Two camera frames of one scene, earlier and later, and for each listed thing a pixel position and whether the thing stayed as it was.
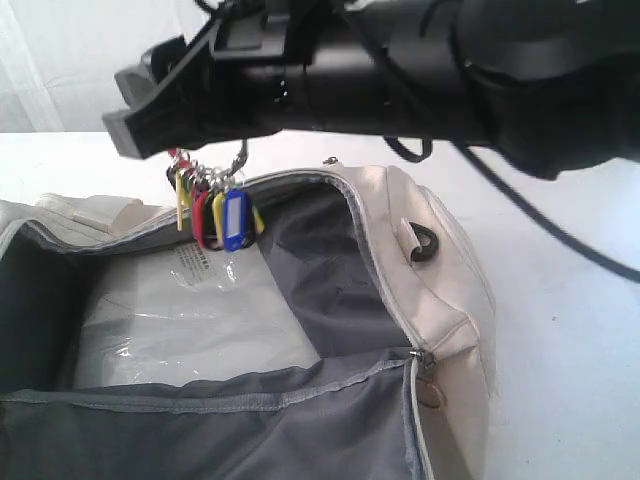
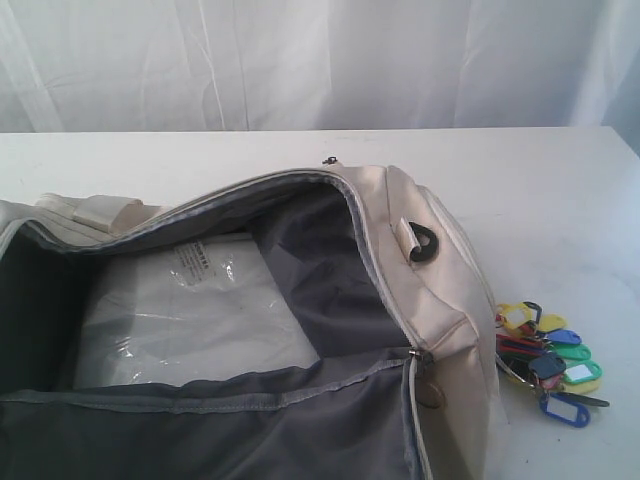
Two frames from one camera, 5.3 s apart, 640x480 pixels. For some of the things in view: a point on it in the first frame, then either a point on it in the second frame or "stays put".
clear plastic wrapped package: x=184 y=315 stays put
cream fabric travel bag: x=389 y=279 stays put
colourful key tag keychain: x=219 y=205 -> x=533 y=348
